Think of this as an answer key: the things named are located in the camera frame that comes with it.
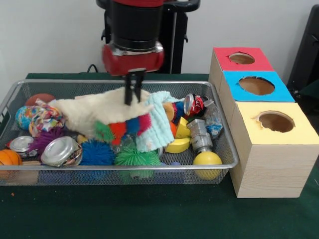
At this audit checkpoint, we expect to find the crushed silver can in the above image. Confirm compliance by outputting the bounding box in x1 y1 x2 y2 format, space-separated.
40 136 83 168

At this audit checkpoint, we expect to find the globe print ball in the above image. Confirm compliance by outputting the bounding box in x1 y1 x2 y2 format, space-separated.
15 105 38 131

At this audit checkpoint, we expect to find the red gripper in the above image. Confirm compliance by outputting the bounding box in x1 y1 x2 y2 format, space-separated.
101 42 165 106

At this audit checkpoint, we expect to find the green spiky ball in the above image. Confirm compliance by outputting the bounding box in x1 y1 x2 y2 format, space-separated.
114 146 161 182

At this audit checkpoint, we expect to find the purple spiky toy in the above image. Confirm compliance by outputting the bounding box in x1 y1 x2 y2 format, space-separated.
28 127 67 156

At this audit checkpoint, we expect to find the yellow ball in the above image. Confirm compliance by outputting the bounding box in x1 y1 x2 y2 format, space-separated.
193 151 223 180

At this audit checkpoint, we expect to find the silver mesh bin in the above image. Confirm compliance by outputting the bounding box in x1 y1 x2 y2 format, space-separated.
0 79 240 187

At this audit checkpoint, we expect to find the blue spiky ball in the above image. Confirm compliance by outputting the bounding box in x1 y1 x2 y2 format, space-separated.
79 138 117 167

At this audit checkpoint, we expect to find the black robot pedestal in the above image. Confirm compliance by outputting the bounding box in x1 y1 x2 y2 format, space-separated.
96 0 201 74

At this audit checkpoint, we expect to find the cream knitted cloth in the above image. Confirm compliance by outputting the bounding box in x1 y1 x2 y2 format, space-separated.
48 87 155 139

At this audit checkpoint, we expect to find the mint green cloth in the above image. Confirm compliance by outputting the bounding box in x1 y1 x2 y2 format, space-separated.
136 91 179 153

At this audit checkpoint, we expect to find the orange basketball toy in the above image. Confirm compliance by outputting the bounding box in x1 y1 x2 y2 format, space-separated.
0 149 23 180

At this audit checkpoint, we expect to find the white colourful patterned cloth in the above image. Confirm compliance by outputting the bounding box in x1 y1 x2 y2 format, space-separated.
28 98 66 138

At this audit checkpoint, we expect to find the wooden box with three holes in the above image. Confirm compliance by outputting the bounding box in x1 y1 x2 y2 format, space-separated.
208 46 319 199

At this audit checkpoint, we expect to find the dark green table cloth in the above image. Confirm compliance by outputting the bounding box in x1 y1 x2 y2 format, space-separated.
0 72 319 239
298 81 319 114

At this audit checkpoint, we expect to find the multicolour spiky caterpillar toy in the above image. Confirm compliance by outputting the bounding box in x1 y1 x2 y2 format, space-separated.
93 113 153 145

